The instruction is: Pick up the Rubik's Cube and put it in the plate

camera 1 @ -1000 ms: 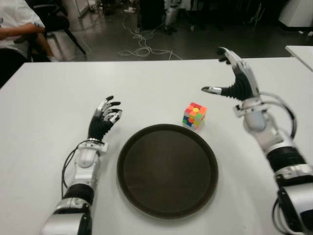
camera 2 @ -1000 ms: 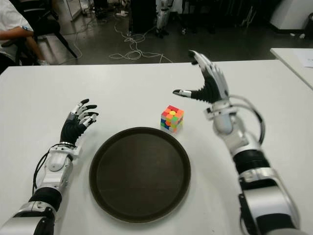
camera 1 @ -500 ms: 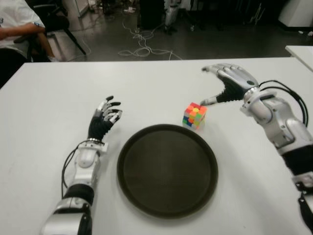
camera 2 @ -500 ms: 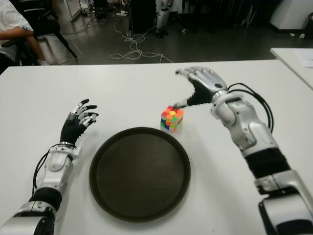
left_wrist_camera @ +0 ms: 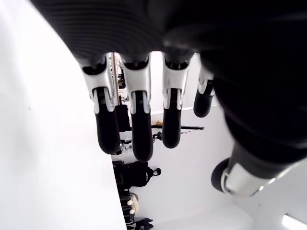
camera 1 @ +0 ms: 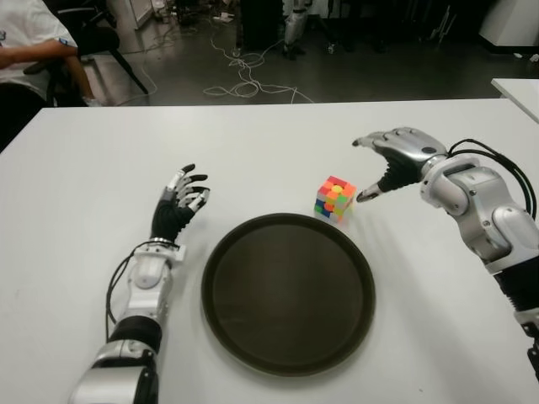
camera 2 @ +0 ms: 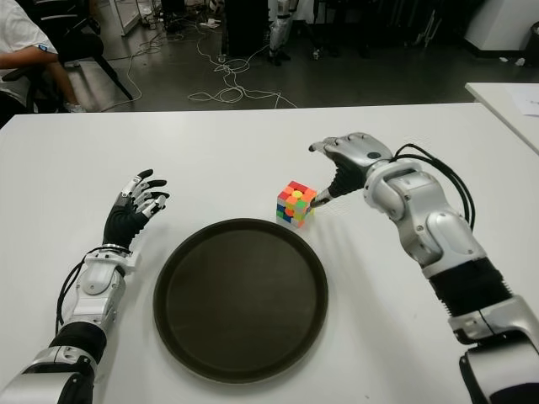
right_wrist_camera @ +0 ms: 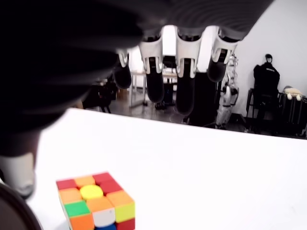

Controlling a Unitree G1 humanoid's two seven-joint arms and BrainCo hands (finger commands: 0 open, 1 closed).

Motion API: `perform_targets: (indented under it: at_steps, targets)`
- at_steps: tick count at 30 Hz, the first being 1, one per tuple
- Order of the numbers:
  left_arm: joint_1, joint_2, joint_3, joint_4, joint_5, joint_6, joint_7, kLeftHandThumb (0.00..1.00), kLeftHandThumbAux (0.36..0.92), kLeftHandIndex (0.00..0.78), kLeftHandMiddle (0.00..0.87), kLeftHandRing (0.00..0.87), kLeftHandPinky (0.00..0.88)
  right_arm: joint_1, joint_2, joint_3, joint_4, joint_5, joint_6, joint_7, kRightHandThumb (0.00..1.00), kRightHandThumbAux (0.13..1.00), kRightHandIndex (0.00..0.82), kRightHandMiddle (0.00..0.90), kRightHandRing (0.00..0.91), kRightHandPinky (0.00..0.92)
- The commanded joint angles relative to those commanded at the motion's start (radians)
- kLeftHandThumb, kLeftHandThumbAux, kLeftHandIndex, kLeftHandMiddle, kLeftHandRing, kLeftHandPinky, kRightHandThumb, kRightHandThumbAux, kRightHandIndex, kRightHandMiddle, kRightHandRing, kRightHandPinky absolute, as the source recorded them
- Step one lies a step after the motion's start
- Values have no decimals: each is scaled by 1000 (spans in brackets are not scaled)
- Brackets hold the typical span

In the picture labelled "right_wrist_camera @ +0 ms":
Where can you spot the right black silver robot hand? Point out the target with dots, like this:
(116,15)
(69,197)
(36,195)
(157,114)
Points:
(72,48)

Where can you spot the multicoloured Rubik's cube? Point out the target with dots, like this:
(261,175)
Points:
(96,206)

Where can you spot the dark brown round plate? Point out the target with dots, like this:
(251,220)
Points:
(14,215)

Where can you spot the black office chair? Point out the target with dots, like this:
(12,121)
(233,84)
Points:
(100,95)

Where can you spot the brown cardboard box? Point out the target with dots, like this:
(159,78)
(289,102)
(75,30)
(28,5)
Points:
(123,94)

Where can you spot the black tall column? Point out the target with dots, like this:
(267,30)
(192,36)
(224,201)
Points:
(204,100)

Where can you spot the silver humanoid robot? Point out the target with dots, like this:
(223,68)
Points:
(226,103)

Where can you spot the beige plush toy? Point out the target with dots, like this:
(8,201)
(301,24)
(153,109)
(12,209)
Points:
(292,91)

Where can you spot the black chair row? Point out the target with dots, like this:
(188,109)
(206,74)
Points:
(290,115)

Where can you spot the white frame desk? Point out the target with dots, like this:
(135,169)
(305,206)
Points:
(136,74)

